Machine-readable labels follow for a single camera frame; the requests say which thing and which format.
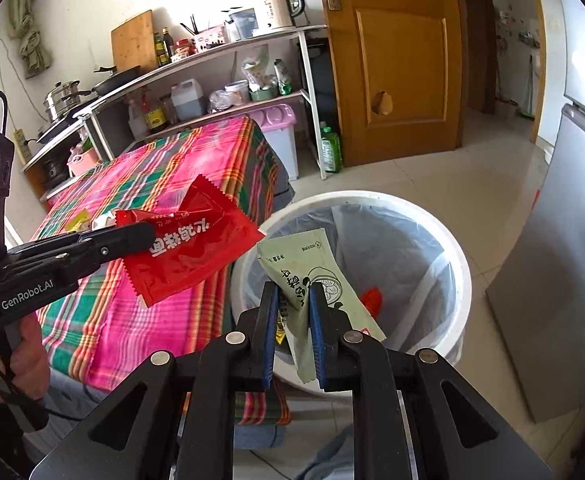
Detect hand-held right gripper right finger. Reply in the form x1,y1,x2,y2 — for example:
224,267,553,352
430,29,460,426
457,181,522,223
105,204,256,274
308,282,555,480

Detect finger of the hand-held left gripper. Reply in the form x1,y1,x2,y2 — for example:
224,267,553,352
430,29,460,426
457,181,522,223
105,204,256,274
7,226,118,261
10,222,156,281

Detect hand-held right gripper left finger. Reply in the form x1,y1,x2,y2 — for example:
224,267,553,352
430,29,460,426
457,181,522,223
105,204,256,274
42,281,280,480

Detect red snack packet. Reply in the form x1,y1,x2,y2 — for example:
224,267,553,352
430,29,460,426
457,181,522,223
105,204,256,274
116,175,266,309

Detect pale green packet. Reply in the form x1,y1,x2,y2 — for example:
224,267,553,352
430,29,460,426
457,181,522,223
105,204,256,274
256,229,387,385

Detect white trash bin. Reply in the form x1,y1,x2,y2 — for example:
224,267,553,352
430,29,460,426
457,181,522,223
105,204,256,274
230,191,473,398

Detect person's left hand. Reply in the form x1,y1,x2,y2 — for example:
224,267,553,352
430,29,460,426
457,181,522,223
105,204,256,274
0,316,52,403

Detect white crumpled paper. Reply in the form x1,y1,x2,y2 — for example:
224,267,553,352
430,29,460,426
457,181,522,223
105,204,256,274
90,209,119,232

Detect plaid tablecloth table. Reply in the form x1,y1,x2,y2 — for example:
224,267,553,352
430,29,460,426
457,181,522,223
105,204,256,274
30,116,293,426

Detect dark cooking pot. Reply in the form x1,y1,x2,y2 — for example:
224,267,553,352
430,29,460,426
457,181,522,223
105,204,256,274
40,157,68,183

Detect pink basket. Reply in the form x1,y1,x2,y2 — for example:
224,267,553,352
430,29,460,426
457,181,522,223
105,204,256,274
67,147,99,177

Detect low white shelf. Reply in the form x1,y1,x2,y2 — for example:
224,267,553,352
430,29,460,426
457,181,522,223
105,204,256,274
22,102,108,201

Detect black induction cooker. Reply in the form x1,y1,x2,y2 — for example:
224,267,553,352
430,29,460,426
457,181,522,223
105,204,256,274
35,117,86,143

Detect clear bin liner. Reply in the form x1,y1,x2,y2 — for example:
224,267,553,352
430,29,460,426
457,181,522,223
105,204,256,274
260,205,458,356

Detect clear plastic bottle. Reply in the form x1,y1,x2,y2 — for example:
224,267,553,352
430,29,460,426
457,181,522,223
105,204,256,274
127,97,146,138

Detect dark sauce bottle yellow label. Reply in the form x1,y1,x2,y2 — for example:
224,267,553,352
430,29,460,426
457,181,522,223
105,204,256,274
142,87,168,133

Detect steel steamer pot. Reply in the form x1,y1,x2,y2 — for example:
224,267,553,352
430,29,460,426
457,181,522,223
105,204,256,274
44,80,93,121

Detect white plastic jug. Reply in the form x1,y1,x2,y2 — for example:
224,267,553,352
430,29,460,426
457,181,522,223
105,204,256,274
171,79,206,121

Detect black frying pan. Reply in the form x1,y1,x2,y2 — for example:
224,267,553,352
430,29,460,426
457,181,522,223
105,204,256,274
92,65,142,97

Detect pink lidded bin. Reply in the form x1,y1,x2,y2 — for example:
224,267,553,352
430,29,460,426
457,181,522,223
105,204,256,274
245,104,298,181

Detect green plastic bottle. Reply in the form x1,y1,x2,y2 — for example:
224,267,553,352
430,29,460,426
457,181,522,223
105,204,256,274
319,122,343,173

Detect dark glass bottles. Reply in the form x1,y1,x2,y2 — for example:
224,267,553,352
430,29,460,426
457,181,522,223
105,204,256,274
153,27,176,67

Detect wooden cutting board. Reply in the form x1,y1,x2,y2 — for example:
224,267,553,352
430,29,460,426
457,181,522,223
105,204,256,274
111,10,159,73

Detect hanging green cloth bags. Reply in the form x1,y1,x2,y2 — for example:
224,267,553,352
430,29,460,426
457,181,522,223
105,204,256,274
7,0,53,78

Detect tall white shelf unit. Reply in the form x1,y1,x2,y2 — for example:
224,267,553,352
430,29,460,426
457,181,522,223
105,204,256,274
75,25,343,181

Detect crumpled plastic bags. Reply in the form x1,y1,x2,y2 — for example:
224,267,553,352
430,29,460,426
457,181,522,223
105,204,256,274
242,57,273,88

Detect pink utensil box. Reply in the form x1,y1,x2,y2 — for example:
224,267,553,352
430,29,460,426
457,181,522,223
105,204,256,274
195,24,228,53

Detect water filter pitcher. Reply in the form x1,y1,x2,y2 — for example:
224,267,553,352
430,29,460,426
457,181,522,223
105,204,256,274
225,7,258,42

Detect grey refrigerator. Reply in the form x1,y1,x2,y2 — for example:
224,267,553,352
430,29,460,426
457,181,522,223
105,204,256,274
487,0,585,423

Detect white electric kettle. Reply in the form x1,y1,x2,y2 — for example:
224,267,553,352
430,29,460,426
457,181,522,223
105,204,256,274
250,0,305,31

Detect wooden door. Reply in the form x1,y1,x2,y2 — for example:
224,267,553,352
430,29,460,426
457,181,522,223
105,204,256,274
315,0,465,168

